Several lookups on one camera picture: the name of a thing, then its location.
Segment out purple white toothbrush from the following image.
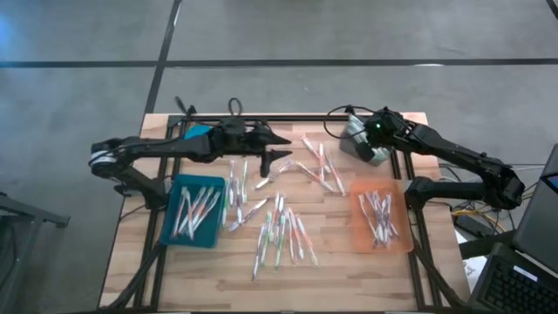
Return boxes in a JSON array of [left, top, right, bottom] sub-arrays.
[[228, 198, 269, 232], [372, 195, 389, 249], [228, 160, 236, 206], [357, 194, 381, 245], [370, 191, 384, 248], [251, 224, 266, 281], [295, 160, 339, 194], [379, 191, 392, 236], [364, 190, 379, 228], [383, 194, 400, 241]]

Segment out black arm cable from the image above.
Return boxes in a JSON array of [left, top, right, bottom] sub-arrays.
[[322, 104, 376, 141], [174, 95, 245, 132]]

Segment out black desk leg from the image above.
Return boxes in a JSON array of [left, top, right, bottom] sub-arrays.
[[457, 229, 518, 261]]

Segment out blue oval lid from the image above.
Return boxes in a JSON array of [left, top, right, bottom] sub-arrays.
[[182, 124, 214, 141]]

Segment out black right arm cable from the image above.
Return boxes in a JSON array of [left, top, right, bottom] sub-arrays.
[[322, 104, 376, 141]]

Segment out yellow floor cable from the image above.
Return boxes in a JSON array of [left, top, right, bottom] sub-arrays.
[[451, 182, 540, 219]]

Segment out black power strip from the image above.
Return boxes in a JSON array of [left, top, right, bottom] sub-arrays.
[[453, 213, 496, 239]]

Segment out orange translucent plastic bin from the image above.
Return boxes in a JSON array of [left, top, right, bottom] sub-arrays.
[[348, 179, 414, 255]]

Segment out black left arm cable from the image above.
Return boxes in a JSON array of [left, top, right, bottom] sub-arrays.
[[174, 95, 245, 132]]

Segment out teal plastic bin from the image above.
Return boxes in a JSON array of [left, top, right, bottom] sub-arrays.
[[159, 174, 227, 250]]

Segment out grey open laptop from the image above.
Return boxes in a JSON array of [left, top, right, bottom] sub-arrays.
[[512, 143, 558, 274]]

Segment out white floor cable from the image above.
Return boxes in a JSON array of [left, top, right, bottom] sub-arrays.
[[509, 163, 546, 174]]

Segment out black floor stand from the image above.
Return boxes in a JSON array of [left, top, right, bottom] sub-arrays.
[[0, 191, 71, 314]]

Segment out white paper sheet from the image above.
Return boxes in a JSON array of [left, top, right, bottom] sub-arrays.
[[455, 230, 487, 280]]

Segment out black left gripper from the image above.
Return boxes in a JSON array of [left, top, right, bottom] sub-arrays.
[[208, 116, 294, 161]]

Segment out black laptop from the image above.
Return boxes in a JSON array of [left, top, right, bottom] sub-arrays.
[[468, 242, 558, 314]]

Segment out grey plastic bin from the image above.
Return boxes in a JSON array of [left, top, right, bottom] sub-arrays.
[[339, 113, 398, 167]]

